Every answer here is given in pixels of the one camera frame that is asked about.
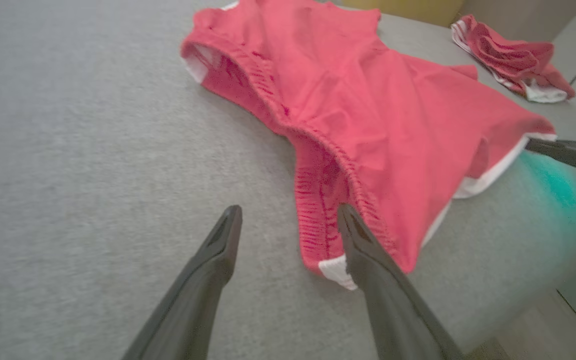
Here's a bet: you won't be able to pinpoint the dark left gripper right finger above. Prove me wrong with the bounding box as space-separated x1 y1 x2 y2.
336 203 467 360

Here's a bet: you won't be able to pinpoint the red jersey with white trim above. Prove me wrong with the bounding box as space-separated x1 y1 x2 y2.
450 13 576 105

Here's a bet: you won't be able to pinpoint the large grey sofa chaise cushion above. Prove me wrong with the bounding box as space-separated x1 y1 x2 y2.
0 0 576 360

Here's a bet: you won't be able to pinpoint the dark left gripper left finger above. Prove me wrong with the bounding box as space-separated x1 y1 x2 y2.
122 204 244 360

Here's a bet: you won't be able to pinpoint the red shorts with white lining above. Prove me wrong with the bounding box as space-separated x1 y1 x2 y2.
180 0 559 292

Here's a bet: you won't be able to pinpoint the large yellow sofa back cushion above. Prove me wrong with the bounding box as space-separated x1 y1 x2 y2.
340 0 467 29

